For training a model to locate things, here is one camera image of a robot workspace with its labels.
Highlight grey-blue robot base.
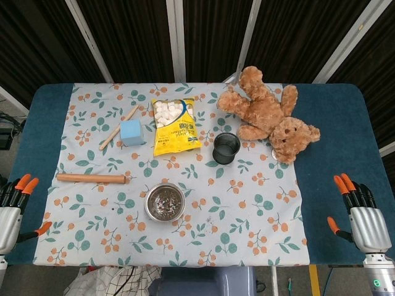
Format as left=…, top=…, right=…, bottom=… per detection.
left=148, top=266, right=257, bottom=296

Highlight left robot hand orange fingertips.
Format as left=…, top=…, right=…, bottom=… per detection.
left=0, top=173, right=52, bottom=257

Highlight black equipment box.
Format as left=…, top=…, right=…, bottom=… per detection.
left=0, top=128, right=14, bottom=149

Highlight thin wooden stick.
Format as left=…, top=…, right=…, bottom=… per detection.
left=98, top=104, right=139, bottom=151

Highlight light blue foam cube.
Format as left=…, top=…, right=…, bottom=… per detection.
left=119, top=120, right=145, bottom=146

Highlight stainless steel bowl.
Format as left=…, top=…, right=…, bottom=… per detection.
left=144, top=183, right=187, bottom=222

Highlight wooden rolling pin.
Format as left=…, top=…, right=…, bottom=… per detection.
left=56, top=173, right=129, bottom=186

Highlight checkered cloth bag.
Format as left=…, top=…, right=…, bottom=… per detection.
left=63, top=266, right=163, bottom=296

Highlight floral print tablecloth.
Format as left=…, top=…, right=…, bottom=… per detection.
left=32, top=82, right=311, bottom=268

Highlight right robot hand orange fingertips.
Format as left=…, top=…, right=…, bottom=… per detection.
left=326, top=173, right=393, bottom=255

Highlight dark blue table cover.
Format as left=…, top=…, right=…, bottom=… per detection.
left=0, top=83, right=395, bottom=268

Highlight black mesh pen cup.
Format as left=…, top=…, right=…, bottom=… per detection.
left=212, top=133, right=241, bottom=165

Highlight white partition post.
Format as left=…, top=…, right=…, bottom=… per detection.
left=312, top=0, right=385, bottom=84
left=165, top=0, right=188, bottom=83
left=64, top=0, right=114, bottom=83
left=222, top=0, right=263, bottom=84

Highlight white table leg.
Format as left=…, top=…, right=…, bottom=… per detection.
left=270, top=266, right=279, bottom=296

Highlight yellow marshmallow bag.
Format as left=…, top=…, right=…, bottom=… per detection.
left=150, top=97, right=204, bottom=157

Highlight brown teddy bear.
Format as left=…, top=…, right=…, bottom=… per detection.
left=217, top=65, right=321, bottom=164

